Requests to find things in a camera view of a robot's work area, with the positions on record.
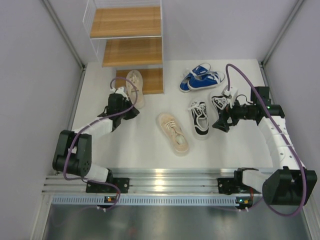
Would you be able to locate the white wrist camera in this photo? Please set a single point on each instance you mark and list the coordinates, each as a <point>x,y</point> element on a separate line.
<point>230,93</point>
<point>121,91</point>

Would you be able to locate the aluminium frame post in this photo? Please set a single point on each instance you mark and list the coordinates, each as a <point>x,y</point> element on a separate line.
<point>298,5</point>
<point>63,33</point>

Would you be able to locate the black white sneaker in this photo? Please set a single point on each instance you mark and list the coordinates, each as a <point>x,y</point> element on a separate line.
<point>199,118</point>
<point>219,102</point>

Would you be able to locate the aluminium mounting rail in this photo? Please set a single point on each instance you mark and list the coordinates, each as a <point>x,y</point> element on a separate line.
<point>150,182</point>

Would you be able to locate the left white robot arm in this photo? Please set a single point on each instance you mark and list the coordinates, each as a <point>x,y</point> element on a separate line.
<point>73,155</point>

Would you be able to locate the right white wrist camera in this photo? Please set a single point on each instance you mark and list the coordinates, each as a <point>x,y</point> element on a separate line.
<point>230,93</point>

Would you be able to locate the left aluminium frame post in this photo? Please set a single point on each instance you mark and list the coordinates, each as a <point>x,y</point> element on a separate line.
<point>63,33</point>

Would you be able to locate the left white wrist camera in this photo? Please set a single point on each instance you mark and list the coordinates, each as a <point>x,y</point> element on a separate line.
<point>121,91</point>

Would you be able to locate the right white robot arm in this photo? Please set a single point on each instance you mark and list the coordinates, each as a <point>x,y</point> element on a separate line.
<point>290,183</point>

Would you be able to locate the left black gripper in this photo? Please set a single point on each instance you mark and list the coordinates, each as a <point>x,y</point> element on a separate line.
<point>133,112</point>

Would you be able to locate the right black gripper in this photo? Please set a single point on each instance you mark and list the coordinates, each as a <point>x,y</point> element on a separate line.
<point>221,123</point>

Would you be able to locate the slotted grey cable duct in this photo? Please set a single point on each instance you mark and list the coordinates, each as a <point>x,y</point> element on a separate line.
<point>140,200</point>

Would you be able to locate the right aluminium frame post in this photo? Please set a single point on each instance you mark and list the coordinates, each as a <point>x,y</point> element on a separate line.
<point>298,5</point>

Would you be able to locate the blue canvas sneaker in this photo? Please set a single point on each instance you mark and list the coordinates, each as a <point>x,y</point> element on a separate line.
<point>209,80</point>
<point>199,71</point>

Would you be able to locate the wooden three-tier shoe shelf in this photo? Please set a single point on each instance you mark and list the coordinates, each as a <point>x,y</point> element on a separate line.
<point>127,35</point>

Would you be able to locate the beige lace sneaker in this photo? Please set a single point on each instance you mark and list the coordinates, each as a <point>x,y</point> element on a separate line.
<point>135,88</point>
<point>172,130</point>

